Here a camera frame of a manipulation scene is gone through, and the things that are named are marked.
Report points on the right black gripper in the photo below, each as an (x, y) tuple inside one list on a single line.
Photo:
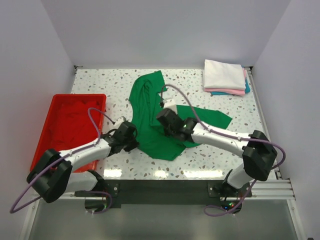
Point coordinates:
[(167, 132)]

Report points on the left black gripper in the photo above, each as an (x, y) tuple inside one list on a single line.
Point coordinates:
[(133, 144)]

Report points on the green t shirt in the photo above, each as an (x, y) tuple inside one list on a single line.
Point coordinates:
[(145, 102)]

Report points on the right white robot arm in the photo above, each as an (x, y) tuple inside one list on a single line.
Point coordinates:
[(256, 151)]

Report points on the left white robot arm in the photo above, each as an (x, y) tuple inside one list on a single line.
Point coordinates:
[(54, 174)]

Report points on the red plastic bin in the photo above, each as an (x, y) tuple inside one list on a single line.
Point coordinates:
[(57, 102)]

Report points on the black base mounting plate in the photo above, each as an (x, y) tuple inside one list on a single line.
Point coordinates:
[(115, 193)]

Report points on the folded white t shirt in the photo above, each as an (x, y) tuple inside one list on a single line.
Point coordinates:
[(220, 75)]

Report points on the folded pink t shirt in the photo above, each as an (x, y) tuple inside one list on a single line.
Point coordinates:
[(208, 90)]

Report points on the folded teal t shirt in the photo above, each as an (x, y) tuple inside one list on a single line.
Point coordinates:
[(236, 92)]

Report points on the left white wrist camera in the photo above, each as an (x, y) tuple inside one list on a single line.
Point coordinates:
[(119, 121)]

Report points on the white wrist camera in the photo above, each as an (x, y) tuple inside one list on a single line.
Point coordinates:
[(169, 103), (119, 121)]

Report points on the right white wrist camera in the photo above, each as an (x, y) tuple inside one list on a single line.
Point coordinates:
[(169, 103)]

